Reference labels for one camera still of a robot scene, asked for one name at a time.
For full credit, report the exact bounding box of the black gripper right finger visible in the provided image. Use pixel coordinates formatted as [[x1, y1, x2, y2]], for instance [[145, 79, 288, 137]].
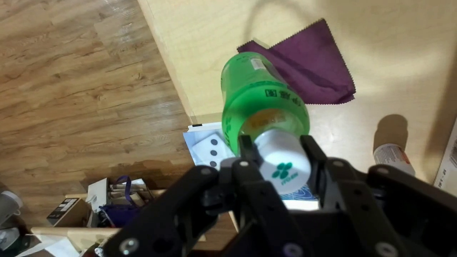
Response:
[[298, 134, 457, 257]]

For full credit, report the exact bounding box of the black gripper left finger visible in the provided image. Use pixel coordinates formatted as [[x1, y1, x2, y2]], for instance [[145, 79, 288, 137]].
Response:
[[101, 134, 305, 257]]

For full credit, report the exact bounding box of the green tea bottle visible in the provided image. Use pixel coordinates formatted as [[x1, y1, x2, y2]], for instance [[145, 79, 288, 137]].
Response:
[[220, 49, 311, 196]]

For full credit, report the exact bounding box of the small white pill bottle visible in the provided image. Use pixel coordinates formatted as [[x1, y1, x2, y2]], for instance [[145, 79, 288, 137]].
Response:
[[371, 141, 417, 178]]

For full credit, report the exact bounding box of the blue book with dice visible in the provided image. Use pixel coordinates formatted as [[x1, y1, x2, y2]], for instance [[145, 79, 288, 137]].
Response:
[[182, 121, 321, 211]]

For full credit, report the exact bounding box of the printed flour cardboard box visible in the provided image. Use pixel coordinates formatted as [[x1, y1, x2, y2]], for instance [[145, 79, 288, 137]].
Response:
[[431, 117, 457, 196]]

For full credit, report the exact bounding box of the open box of clutter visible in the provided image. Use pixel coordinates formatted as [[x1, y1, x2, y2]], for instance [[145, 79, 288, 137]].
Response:
[[27, 174, 240, 257]]

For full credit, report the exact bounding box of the purple cloth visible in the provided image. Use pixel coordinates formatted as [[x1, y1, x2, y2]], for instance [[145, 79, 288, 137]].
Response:
[[235, 17, 357, 105]]

